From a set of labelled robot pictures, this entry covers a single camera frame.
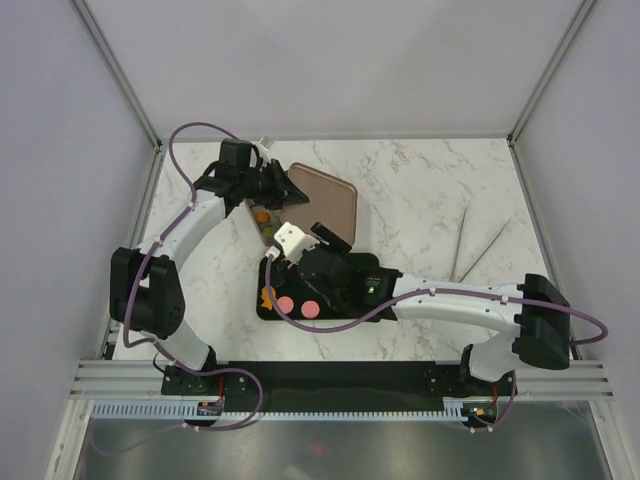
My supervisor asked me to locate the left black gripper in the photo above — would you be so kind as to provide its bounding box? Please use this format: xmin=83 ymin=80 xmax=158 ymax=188
xmin=239 ymin=161 xmax=309 ymax=212

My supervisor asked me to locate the gold cookie tin box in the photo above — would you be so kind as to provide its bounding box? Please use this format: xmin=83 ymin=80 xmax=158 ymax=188
xmin=245 ymin=200 xmax=282 ymax=247

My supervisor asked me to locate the gold tin lid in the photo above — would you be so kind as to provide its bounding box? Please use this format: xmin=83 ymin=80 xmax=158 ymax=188
xmin=280 ymin=162 xmax=358 ymax=245

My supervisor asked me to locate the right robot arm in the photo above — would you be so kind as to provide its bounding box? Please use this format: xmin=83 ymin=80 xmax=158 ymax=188
xmin=278 ymin=223 xmax=570 ymax=395

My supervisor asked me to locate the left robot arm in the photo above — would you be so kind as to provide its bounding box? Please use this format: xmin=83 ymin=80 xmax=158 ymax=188
xmin=109 ymin=139 xmax=309 ymax=394

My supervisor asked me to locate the dark green tray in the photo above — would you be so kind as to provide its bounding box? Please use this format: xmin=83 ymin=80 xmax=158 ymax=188
xmin=256 ymin=258 xmax=357 ymax=321

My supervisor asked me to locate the pink macaron left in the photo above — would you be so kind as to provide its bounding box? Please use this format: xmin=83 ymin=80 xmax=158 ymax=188
xmin=277 ymin=296 xmax=295 ymax=315

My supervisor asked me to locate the pink macaron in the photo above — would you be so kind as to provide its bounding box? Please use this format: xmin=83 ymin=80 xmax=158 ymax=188
xmin=277 ymin=296 xmax=295 ymax=315
xmin=300 ymin=300 xmax=320 ymax=319

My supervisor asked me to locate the orange fish cookie lower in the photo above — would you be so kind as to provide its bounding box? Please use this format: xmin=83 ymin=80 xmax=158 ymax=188
xmin=260 ymin=287 xmax=273 ymax=310

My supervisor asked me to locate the pink macaron right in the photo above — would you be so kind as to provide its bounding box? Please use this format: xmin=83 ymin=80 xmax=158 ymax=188
xmin=300 ymin=300 xmax=320 ymax=319

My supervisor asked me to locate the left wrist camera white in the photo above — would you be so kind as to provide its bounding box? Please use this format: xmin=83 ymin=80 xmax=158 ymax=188
xmin=253 ymin=137 xmax=274 ymax=163

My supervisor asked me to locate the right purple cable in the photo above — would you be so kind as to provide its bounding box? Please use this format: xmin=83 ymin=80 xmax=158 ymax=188
xmin=263 ymin=247 xmax=610 ymax=436

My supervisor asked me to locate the purple cable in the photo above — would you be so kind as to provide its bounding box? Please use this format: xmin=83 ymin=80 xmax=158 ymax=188
xmin=263 ymin=247 xmax=610 ymax=436
xmin=122 ymin=121 xmax=266 ymax=431

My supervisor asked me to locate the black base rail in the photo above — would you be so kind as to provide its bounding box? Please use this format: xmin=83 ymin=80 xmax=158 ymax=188
xmin=161 ymin=361 xmax=513 ymax=414

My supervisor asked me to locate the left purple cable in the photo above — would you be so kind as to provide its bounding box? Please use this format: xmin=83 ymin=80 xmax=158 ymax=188
xmin=122 ymin=121 xmax=266 ymax=431

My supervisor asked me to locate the aluminium frame rail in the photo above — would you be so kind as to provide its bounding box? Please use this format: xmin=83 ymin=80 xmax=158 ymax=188
xmin=70 ymin=360 xmax=613 ymax=421

